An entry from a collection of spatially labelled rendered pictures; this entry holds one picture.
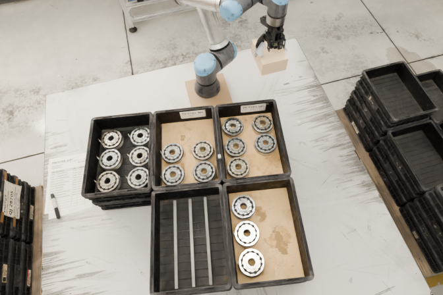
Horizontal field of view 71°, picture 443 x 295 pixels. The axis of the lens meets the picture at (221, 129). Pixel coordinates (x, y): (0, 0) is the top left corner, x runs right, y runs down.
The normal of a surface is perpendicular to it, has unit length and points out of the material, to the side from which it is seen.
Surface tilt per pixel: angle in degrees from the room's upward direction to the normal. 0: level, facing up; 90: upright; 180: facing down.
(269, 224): 0
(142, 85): 0
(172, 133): 0
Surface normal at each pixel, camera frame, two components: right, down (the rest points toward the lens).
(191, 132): -0.04, -0.49
